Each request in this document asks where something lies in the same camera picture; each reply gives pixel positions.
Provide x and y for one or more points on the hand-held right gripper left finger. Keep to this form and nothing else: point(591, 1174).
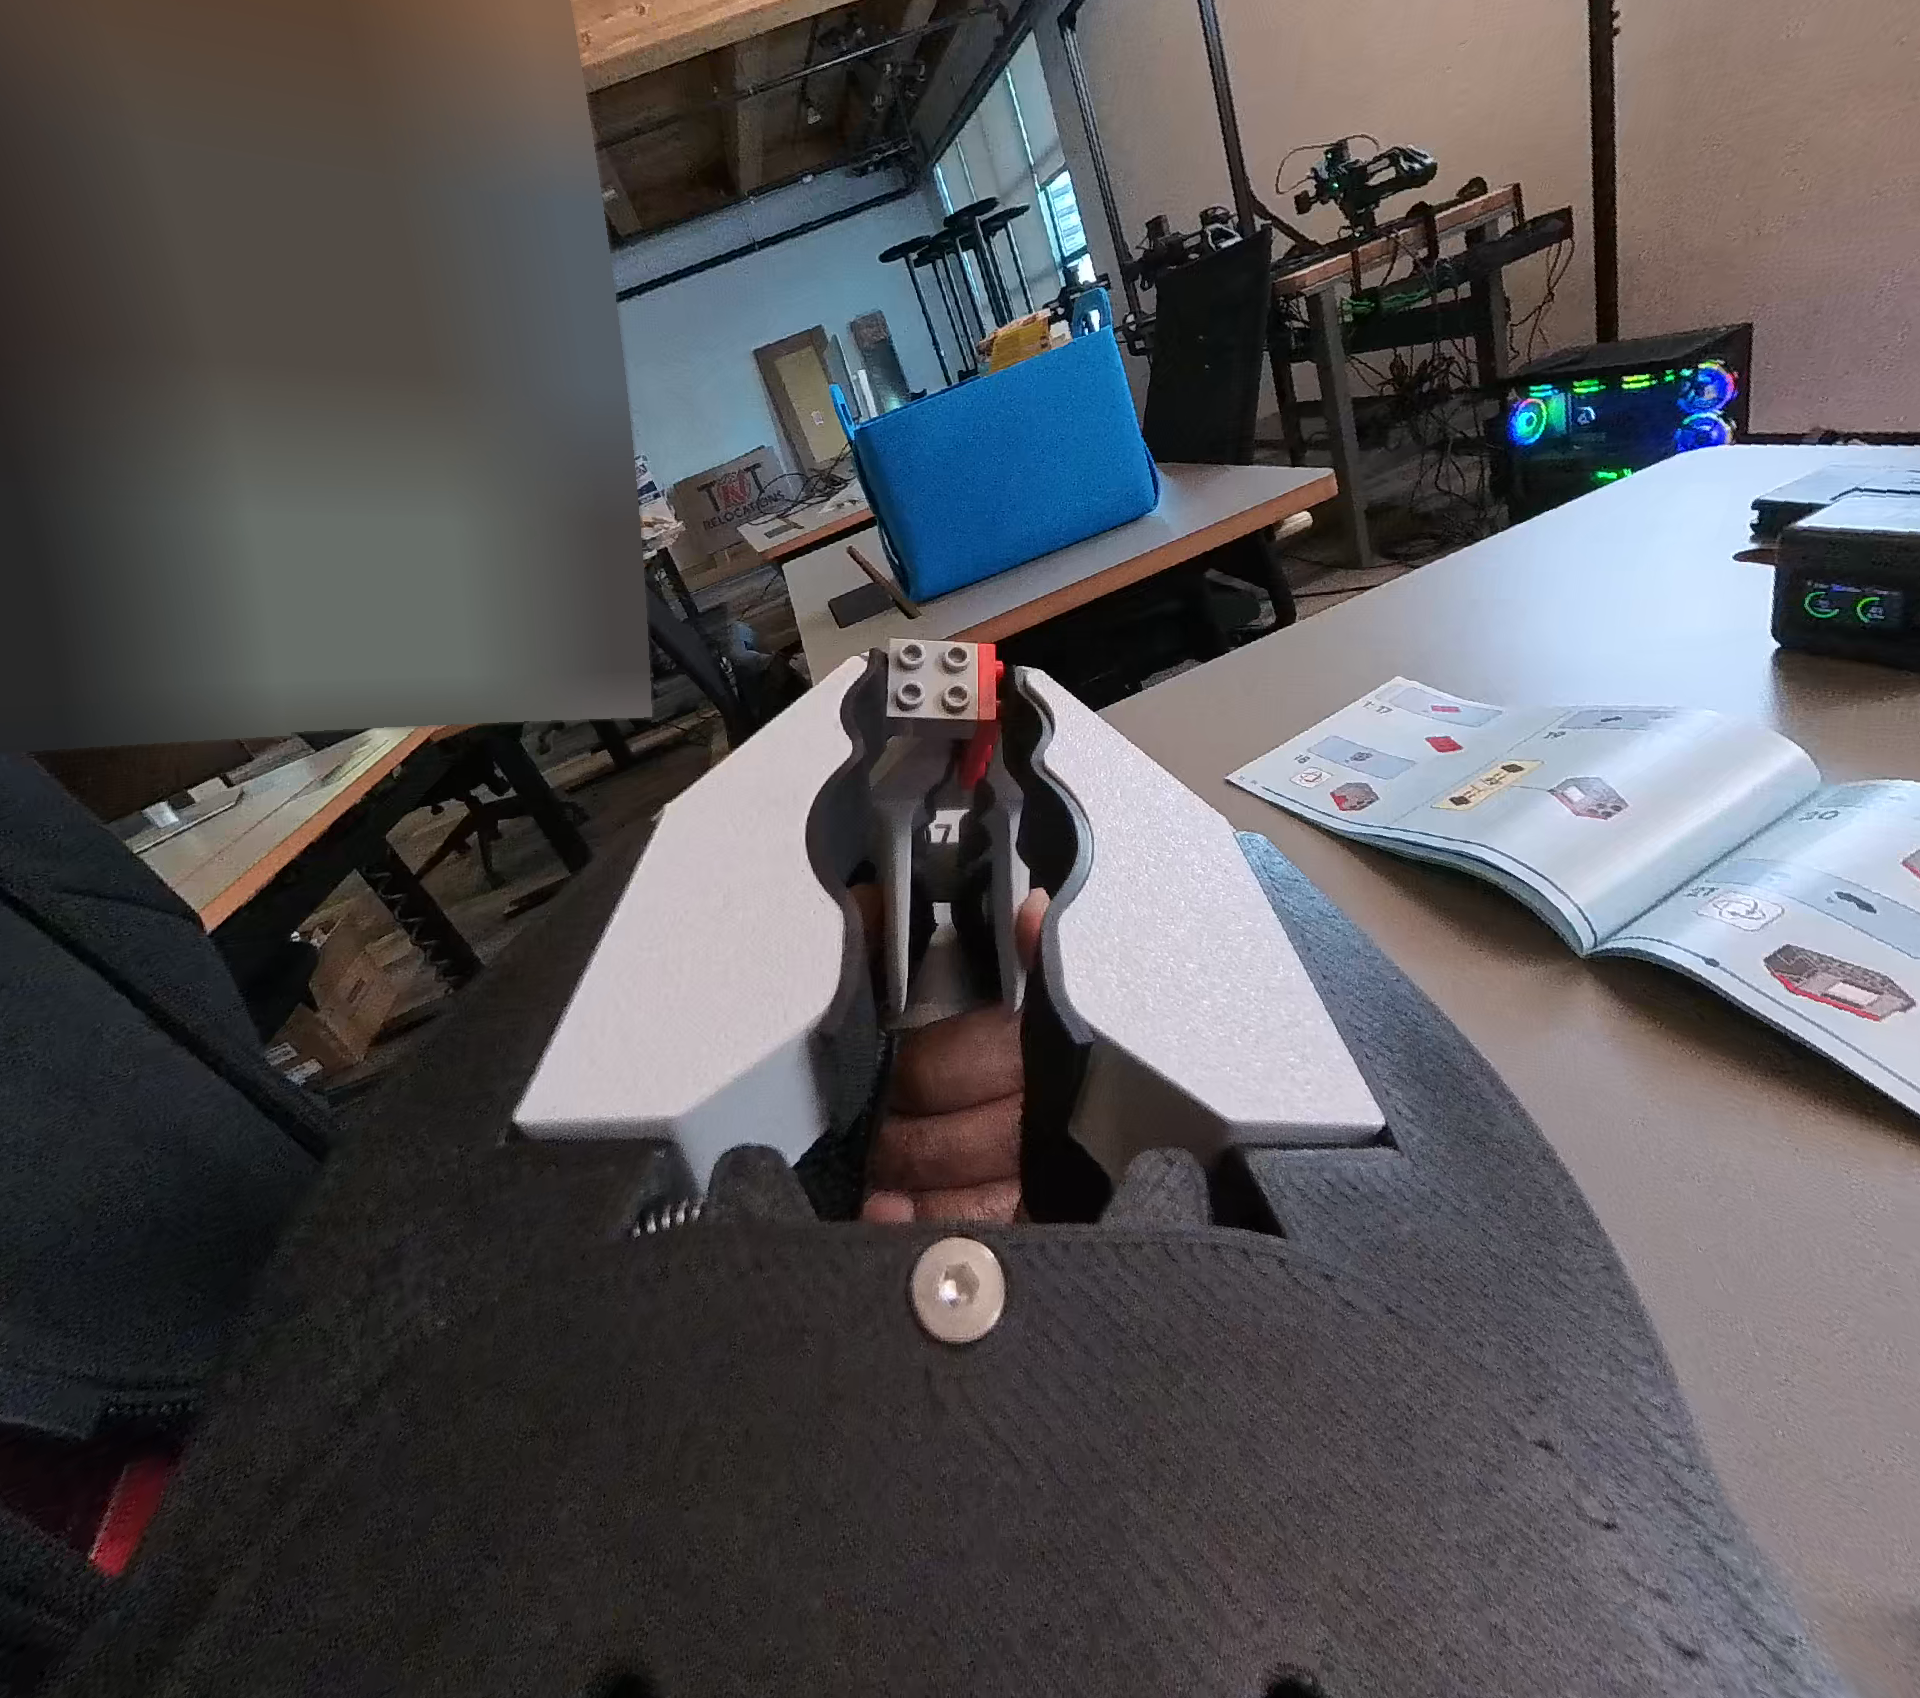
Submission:
point(690, 978)

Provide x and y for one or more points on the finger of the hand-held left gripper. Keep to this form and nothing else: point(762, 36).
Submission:
point(1001, 873)
point(896, 858)

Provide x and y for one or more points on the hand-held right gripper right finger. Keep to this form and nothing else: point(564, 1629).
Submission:
point(1201, 978)

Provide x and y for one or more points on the grey toy brick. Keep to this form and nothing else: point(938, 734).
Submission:
point(938, 686)

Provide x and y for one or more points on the red toy brick plate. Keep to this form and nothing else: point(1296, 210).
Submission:
point(992, 678)

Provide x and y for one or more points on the grey desk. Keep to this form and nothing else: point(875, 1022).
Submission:
point(1724, 1279)

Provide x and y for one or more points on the person's left hand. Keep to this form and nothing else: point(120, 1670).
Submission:
point(945, 1113)

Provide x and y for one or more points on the cardboard box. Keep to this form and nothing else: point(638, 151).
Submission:
point(729, 520)

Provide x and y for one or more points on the blue felt storage box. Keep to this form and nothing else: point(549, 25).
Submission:
point(1005, 483)

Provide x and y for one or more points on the open instruction booklet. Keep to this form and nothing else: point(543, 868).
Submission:
point(1574, 812)

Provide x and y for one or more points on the long wood edged table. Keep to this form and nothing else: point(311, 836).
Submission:
point(271, 812)

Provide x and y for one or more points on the computer case with coloured lights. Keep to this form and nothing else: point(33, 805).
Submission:
point(1620, 408)

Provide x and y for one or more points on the dark power station with screen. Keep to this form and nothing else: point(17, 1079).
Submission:
point(1853, 603)

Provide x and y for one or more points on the black flat device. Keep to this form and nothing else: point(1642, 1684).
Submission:
point(1844, 483)

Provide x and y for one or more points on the black pole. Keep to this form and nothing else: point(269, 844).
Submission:
point(1602, 78)

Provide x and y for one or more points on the black robot arm with camera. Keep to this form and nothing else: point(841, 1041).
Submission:
point(1358, 180)

